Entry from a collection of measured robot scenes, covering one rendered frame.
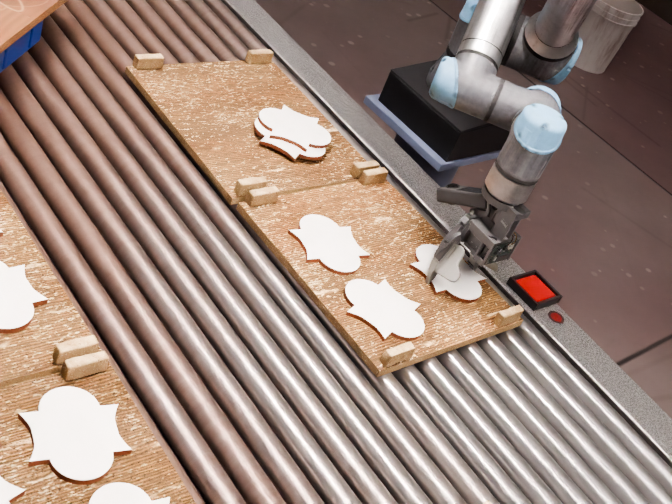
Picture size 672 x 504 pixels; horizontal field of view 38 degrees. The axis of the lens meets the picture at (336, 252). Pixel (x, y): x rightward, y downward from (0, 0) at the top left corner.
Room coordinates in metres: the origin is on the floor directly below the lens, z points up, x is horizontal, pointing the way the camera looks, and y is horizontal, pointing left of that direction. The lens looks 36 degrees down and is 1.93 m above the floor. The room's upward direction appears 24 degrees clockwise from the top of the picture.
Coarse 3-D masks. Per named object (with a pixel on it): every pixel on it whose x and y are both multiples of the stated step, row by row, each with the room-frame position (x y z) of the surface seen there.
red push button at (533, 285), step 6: (528, 276) 1.54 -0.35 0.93; (534, 276) 1.55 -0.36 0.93; (522, 282) 1.52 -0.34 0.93; (528, 282) 1.52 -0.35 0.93; (534, 282) 1.53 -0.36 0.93; (540, 282) 1.54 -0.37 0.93; (528, 288) 1.50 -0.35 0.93; (534, 288) 1.51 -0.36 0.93; (540, 288) 1.52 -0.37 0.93; (546, 288) 1.53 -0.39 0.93; (534, 294) 1.50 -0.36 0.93; (540, 294) 1.50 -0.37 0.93; (546, 294) 1.51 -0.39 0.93; (552, 294) 1.52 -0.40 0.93; (540, 300) 1.49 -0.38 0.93
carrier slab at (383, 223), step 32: (320, 192) 1.50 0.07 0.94; (352, 192) 1.55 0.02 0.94; (384, 192) 1.59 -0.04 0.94; (256, 224) 1.34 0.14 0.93; (288, 224) 1.37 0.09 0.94; (352, 224) 1.45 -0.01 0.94; (384, 224) 1.49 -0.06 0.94; (416, 224) 1.54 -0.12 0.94; (288, 256) 1.29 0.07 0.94; (384, 256) 1.40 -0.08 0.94; (320, 288) 1.25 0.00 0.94; (416, 288) 1.35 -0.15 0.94; (352, 320) 1.21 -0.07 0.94; (448, 320) 1.31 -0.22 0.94; (480, 320) 1.34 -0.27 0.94; (416, 352) 1.20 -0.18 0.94
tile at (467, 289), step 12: (420, 252) 1.45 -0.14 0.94; (432, 252) 1.46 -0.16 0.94; (420, 264) 1.41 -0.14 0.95; (468, 276) 1.44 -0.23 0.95; (480, 276) 1.45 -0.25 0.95; (432, 288) 1.37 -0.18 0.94; (444, 288) 1.37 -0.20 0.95; (456, 288) 1.39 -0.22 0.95; (468, 288) 1.40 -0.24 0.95; (480, 288) 1.42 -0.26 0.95; (468, 300) 1.37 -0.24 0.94
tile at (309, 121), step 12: (288, 108) 1.69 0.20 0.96; (264, 120) 1.62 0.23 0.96; (276, 120) 1.63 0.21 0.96; (288, 120) 1.65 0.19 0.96; (300, 120) 1.67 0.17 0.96; (312, 120) 1.69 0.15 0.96; (276, 132) 1.59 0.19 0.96; (288, 132) 1.61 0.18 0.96; (300, 132) 1.63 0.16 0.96; (312, 132) 1.65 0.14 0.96; (324, 132) 1.67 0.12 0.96; (300, 144) 1.59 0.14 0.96; (312, 144) 1.61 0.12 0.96; (324, 144) 1.62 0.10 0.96
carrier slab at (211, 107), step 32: (192, 64) 1.74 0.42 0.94; (224, 64) 1.80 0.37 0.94; (256, 64) 1.85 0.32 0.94; (160, 96) 1.58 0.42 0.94; (192, 96) 1.63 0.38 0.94; (224, 96) 1.68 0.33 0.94; (256, 96) 1.73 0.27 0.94; (288, 96) 1.78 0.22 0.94; (192, 128) 1.53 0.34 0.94; (224, 128) 1.57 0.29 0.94; (224, 160) 1.47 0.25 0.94; (256, 160) 1.52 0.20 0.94; (288, 160) 1.56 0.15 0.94; (320, 160) 1.61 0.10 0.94; (352, 160) 1.65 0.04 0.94; (224, 192) 1.39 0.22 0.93; (288, 192) 1.47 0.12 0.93
